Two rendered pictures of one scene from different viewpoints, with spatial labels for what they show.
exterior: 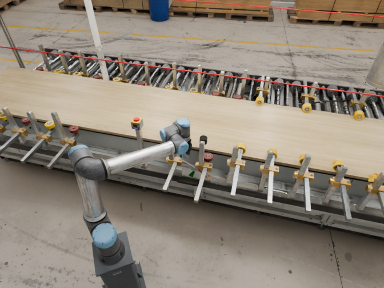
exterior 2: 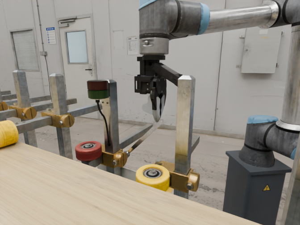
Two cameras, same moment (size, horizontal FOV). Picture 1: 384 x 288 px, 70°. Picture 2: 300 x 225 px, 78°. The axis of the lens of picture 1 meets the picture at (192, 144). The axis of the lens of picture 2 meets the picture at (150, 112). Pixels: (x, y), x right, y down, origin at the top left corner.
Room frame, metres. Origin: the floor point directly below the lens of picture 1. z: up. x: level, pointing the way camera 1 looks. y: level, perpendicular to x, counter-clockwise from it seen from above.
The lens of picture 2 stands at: (2.03, 0.19, 1.15)
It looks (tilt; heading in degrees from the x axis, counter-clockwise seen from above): 14 degrees down; 194
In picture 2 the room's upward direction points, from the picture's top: straight up
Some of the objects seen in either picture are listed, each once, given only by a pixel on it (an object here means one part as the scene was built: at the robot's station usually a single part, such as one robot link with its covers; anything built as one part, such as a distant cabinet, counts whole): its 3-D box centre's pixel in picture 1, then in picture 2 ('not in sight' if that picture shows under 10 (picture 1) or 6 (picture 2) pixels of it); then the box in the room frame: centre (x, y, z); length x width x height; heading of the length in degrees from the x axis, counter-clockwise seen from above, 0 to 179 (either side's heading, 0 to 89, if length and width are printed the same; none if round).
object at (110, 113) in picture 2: (201, 163); (112, 150); (1.50, -0.08, 0.87); 0.03 x 0.03 x 0.48; 76
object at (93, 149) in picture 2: (207, 160); (89, 160); (1.55, -0.13, 0.85); 0.08 x 0.08 x 0.11
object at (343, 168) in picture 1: (332, 187); not in sight; (1.26, -1.05, 0.88); 0.03 x 0.03 x 0.48; 76
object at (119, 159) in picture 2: (204, 166); (107, 156); (1.50, -0.10, 0.85); 0.13 x 0.06 x 0.05; 76
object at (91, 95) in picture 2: not in sight; (98, 93); (1.55, -0.09, 1.07); 0.06 x 0.06 x 0.02
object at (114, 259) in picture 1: (110, 248); (257, 151); (0.89, 0.57, 0.65); 0.19 x 0.19 x 0.10
